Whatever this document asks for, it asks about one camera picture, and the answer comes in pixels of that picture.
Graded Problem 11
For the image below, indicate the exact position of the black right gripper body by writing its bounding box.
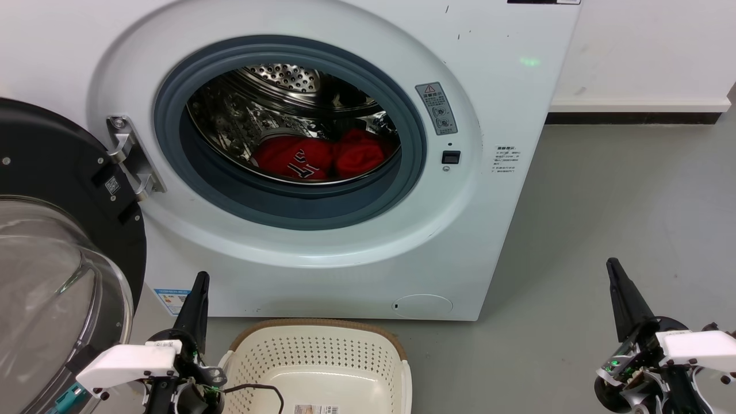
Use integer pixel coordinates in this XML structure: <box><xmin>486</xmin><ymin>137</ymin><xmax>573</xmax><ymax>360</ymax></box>
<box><xmin>595</xmin><ymin>320</ymin><xmax>691</xmax><ymax>414</ymax></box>

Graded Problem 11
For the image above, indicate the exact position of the round white filter cover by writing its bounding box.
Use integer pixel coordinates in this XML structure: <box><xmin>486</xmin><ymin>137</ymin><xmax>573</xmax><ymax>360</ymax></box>
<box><xmin>392</xmin><ymin>294</ymin><xmax>454</xmax><ymax>319</ymax></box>

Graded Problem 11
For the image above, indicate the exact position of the white text label sticker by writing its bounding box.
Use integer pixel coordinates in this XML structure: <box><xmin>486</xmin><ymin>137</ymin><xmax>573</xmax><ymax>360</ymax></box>
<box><xmin>492</xmin><ymin>145</ymin><xmax>522</xmax><ymax>175</ymax></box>

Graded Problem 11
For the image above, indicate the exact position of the blue energy label sticker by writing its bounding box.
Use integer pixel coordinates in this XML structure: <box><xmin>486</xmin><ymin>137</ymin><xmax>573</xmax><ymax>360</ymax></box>
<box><xmin>154</xmin><ymin>289</ymin><xmax>191</xmax><ymax>317</ymax></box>

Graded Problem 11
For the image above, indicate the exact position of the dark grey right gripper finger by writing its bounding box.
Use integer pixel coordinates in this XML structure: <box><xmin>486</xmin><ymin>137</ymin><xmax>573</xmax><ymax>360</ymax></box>
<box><xmin>607</xmin><ymin>258</ymin><xmax>656</xmax><ymax>343</ymax></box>

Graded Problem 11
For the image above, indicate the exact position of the white wall ledge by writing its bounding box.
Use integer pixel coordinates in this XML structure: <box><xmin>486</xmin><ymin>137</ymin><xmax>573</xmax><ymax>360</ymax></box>
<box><xmin>549</xmin><ymin>97</ymin><xmax>732</xmax><ymax>113</ymax></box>

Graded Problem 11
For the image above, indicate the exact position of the open washer door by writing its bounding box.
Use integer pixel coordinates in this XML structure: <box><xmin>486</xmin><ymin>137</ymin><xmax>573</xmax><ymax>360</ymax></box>
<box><xmin>0</xmin><ymin>98</ymin><xmax>147</xmax><ymax>414</ymax></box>

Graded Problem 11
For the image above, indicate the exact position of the red jersey white print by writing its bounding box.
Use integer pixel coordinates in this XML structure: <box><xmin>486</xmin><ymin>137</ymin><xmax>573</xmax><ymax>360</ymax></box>
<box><xmin>252</xmin><ymin>136</ymin><xmax>335</xmax><ymax>181</ymax></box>

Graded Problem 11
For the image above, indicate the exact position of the stainless steel washing machine drum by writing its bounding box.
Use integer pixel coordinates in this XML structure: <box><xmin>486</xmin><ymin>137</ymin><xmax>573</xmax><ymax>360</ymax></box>
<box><xmin>187</xmin><ymin>63</ymin><xmax>401</xmax><ymax>186</ymax></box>

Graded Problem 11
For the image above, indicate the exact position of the black right cable plug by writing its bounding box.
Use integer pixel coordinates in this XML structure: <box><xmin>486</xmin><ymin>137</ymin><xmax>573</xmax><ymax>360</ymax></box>
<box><xmin>701</xmin><ymin>322</ymin><xmax>736</xmax><ymax>340</ymax></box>

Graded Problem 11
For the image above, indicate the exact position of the grey warning sticker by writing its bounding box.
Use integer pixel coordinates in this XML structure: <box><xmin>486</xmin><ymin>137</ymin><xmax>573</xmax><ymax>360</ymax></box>
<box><xmin>415</xmin><ymin>82</ymin><xmax>459</xmax><ymax>136</ymax></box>

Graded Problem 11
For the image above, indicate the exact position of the grey rubber door gasket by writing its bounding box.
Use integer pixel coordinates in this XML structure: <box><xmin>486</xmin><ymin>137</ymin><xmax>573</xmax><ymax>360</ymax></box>
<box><xmin>154</xmin><ymin>36</ymin><xmax>427</xmax><ymax>231</ymax></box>

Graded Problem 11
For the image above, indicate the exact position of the teal cable connector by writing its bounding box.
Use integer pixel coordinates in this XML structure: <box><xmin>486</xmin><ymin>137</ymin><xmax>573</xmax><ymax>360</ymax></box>
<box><xmin>49</xmin><ymin>384</ymin><xmax>88</xmax><ymax>414</ymax></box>

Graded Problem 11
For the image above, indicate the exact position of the black wall baseboard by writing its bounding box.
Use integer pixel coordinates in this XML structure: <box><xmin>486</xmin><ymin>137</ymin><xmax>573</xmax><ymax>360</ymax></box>
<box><xmin>545</xmin><ymin>112</ymin><xmax>722</xmax><ymax>125</ymax></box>

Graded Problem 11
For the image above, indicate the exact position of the thin black cable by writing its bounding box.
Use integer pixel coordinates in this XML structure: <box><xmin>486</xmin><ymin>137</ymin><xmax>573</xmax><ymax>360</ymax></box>
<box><xmin>221</xmin><ymin>384</ymin><xmax>285</xmax><ymax>414</ymax></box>

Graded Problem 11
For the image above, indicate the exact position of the silver metal door hinge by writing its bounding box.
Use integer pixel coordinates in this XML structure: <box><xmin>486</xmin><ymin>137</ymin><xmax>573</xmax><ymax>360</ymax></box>
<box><xmin>106</xmin><ymin>115</ymin><xmax>167</xmax><ymax>202</ymax></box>

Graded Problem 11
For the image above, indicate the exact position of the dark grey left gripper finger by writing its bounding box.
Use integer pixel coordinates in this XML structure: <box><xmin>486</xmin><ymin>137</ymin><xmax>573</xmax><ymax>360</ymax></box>
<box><xmin>172</xmin><ymin>271</ymin><xmax>210</xmax><ymax>352</ymax></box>

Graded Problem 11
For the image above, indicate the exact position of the plain red garment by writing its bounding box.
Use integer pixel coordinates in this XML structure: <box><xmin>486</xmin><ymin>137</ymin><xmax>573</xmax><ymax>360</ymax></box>
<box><xmin>332</xmin><ymin>128</ymin><xmax>398</xmax><ymax>179</ymax></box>

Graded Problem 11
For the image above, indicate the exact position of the cream perforated laundry basket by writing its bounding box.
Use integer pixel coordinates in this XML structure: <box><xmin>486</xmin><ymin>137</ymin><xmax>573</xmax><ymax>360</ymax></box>
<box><xmin>218</xmin><ymin>318</ymin><xmax>413</xmax><ymax>414</ymax></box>

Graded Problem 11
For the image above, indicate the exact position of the white front-load washing machine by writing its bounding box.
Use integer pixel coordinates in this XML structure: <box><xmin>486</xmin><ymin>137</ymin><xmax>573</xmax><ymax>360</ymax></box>
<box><xmin>0</xmin><ymin>0</ymin><xmax>582</xmax><ymax>321</ymax></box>

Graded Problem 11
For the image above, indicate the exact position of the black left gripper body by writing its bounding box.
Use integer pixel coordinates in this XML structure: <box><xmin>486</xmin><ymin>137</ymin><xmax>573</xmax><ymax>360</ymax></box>
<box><xmin>145</xmin><ymin>329</ymin><xmax>228</xmax><ymax>414</ymax></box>

